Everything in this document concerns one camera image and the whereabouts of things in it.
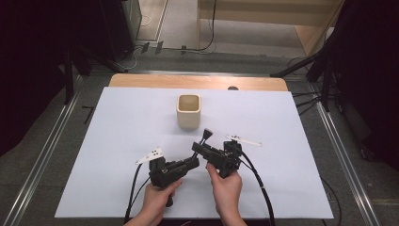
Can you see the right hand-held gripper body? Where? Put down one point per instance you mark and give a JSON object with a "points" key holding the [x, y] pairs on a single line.
{"points": [[224, 160]]}

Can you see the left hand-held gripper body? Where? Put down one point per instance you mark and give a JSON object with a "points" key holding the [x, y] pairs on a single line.
{"points": [[163, 174]]}

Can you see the black makeup brush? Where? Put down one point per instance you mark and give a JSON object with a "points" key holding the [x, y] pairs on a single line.
{"points": [[207, 135]]}

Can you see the person's left hand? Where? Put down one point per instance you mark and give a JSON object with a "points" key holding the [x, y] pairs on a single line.
{"points": [[156, 201]]}

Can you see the person's right hand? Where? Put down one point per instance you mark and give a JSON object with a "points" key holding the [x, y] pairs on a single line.
{"points": [[227, 194]]}

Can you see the beige square cup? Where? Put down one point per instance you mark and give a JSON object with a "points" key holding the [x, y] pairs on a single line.
{"points": [[188, 121]]}

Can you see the white table mat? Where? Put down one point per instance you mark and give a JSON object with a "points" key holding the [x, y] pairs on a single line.
{"points": [[119, 132]]}

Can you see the black metal stand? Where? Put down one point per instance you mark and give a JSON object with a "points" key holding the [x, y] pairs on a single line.
{"points": [[326, 81], [69, 78]]}

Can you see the black cabinet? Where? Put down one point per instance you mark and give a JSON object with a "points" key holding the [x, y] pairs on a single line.
{"points": [[120, 28]]}

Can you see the light wooden furniture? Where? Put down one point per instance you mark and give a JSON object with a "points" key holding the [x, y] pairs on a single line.
{"points": [[266, 12]]}

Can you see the black curtain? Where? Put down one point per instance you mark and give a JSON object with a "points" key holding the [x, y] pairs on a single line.
{"points": [[373, 78], [28, 62]]}

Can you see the metal floor rail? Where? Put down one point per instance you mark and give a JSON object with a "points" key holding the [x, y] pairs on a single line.
{"points": [[345, 163], [40, 157]]}

